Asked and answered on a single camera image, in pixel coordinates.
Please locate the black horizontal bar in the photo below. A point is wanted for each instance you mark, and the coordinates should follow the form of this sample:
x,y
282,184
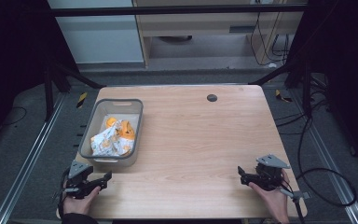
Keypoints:
x,y
167,10

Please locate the black metal stand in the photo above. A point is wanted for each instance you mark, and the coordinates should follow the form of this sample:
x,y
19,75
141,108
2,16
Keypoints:
x,y
306,87
48,93

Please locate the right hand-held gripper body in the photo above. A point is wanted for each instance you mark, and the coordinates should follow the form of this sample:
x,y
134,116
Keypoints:
x,y
268,175

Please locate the round grey table grommet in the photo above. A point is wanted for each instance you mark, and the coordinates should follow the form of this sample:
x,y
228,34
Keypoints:
x,y
212,98

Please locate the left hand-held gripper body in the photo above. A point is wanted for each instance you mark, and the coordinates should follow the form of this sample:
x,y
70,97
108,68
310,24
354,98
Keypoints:
x,y
78,182

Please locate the white cabinet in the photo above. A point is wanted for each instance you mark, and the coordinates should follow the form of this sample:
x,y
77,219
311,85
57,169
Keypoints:
x,y
99,40

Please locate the person's left hand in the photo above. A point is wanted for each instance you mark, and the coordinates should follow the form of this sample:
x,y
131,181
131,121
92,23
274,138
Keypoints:
x,y
80,204

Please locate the grey plastic basket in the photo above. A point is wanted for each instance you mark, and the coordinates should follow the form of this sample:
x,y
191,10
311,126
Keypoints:
x,y
130,133

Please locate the aluminium floor rail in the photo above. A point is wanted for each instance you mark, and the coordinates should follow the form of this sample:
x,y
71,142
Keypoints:
x,y
28,161
332,168

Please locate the orange and white patterned cloth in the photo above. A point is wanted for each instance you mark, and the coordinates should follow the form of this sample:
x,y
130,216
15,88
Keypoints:
x,y
115,140

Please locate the person's right hand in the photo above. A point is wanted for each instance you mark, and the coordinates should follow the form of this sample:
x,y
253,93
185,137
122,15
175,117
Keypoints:
x,y
272,200

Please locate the black curtain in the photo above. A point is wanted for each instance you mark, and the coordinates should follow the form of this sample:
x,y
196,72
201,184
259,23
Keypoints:
x,y
348,62
9,62

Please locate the yellow and black tape strip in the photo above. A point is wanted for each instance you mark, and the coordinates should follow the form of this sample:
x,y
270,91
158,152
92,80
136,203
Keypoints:
x,y
282,96
81,100

